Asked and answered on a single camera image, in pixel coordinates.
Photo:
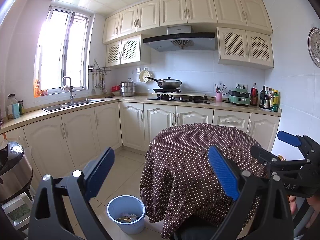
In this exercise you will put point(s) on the stainless steamer pot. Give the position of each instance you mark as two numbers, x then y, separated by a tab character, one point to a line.
128	90

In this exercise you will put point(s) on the metal shelf with green panels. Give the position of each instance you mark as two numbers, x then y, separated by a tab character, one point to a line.
20	210

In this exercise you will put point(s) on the cream dotted colander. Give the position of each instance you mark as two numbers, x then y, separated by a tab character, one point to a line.
144	77

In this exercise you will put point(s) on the yellow red snack wrapper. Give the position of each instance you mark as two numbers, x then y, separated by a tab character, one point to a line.
124	220

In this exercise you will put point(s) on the cream upper wall cabinets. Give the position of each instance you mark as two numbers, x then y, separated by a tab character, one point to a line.
175	10

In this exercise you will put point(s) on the round metal steamer tray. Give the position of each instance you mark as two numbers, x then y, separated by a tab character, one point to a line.
315	47

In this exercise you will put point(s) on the black glass gas hob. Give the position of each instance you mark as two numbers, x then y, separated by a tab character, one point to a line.
180	99

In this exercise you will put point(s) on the hanging slotted spoon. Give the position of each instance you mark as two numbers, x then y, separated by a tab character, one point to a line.
104	90

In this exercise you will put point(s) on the hanging metal spatula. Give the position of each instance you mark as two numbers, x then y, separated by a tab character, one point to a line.
93	91

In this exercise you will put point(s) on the orange dish soap bottle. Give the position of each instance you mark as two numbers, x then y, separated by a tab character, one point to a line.
37	88

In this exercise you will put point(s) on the white plastic bag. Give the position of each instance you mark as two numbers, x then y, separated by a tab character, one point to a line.
135	217

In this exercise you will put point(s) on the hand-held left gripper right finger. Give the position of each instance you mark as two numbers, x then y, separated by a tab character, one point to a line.
223	173

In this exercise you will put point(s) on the range hood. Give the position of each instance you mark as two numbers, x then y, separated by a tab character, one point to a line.
180	41

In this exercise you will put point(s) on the lattice door wall cabinet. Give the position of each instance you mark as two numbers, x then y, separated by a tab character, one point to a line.
235	43
130	48

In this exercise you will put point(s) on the stainless rice cooker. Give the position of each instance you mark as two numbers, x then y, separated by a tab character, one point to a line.
17	177

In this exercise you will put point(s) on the metal sink faucet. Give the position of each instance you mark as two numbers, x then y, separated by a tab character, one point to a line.
72	97

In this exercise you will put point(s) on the wall utensil rack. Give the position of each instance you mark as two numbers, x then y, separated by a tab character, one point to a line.
100	69

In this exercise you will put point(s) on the brown polka dot tablecloth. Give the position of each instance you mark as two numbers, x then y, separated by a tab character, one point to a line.
190	155

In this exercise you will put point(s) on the row of condiment bottles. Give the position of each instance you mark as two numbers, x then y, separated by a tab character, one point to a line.
265	100

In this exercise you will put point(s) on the cream base cabinets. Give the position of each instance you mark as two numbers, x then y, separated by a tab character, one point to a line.
77	135

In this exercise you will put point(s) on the wall socket with plugs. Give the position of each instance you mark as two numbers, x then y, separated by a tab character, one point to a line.
241	86

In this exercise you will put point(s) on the blue plastic waste bin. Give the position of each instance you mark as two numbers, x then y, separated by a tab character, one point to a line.
130	228

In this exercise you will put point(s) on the white wall socket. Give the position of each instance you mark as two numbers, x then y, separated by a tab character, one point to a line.
143	69

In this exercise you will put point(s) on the person's right hand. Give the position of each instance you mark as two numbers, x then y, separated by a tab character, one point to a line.
313	205

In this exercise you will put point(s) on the kitchen window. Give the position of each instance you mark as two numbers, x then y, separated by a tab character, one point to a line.
60	50

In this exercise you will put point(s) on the red container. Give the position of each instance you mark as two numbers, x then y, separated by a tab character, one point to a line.
115	88

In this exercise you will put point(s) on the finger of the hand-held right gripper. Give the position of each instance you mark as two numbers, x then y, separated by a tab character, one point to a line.
262	153
287	138

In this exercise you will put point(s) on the pink utensil holder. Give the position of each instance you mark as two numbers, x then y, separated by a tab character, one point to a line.
219	97

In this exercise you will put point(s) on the green electric cooker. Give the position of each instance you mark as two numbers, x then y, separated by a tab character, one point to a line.
238	98

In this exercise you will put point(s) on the stainless steel sink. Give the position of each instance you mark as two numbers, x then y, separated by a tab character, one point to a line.
75	103

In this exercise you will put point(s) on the hanging metal ladle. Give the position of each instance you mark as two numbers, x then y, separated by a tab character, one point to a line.
98	85

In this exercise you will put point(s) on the black burner stand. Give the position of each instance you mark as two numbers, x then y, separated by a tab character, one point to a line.
166	90

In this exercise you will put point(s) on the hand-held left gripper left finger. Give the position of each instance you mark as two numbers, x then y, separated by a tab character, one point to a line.
100	175

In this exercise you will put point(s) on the orange snack packet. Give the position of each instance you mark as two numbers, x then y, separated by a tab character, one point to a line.
281	158

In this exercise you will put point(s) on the wok with lid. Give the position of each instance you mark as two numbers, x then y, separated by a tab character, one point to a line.
170	83

